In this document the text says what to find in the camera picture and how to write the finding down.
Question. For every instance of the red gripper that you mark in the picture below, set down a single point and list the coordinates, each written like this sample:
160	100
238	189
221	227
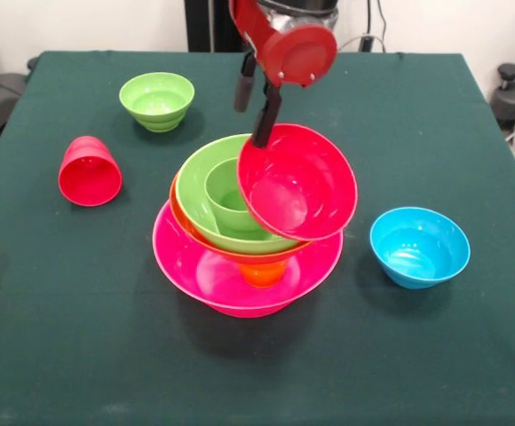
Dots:
293	55

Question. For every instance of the small red bowl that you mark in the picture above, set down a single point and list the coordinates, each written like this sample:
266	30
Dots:
302	186

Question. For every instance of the green cup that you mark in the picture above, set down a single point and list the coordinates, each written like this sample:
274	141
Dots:
226	204

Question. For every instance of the large green bowl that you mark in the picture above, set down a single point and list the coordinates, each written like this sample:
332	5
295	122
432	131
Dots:
195	191

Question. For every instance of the large orange bowl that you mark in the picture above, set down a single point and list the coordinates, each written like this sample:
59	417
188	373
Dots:
184	217

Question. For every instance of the orange cup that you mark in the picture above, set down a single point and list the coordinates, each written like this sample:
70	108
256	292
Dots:
262	275

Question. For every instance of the large pink bowl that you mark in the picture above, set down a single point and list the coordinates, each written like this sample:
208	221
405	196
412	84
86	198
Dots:
173	262

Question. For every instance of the red cup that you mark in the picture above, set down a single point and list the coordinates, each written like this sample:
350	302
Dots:
89	179

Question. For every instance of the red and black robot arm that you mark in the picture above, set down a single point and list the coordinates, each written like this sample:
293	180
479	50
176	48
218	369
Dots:
302	11

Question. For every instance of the small green bowl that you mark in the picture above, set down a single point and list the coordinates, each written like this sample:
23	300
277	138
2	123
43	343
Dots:
156	100

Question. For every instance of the black power plug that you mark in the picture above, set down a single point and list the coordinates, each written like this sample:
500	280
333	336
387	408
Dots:
366	43

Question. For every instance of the small blue bowl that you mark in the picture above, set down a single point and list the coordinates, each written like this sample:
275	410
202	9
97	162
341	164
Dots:
417	253

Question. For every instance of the black office chair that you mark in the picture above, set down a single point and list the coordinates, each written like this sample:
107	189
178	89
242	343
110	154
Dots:
0	95

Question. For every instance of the dark green tablecloth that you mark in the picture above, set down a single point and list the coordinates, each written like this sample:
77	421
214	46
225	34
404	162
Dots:
257	364

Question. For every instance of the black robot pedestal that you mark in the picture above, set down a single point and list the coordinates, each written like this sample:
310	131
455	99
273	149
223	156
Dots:
213	22

